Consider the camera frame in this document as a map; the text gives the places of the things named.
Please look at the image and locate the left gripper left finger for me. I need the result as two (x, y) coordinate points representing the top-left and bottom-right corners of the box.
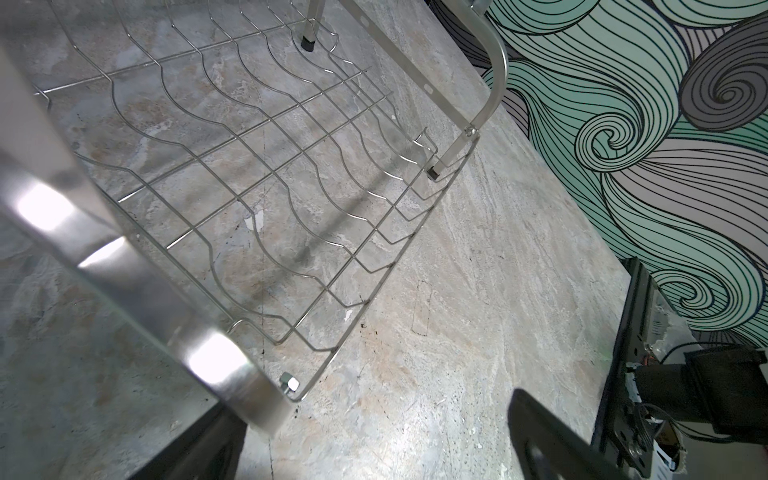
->
(130, 403), (247, 479)

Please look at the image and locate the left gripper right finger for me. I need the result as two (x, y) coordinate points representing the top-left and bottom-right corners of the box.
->
(507, 388), (626, 479)

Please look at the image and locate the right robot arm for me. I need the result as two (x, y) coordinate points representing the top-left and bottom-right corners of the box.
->
(634, 345), (767, 445)

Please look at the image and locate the steel two-tier dish rack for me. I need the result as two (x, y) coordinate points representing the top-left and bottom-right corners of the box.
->
(1, 1), (508, 434)

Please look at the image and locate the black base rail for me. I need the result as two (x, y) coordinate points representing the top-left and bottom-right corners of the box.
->
(591, 257), (688, 479)

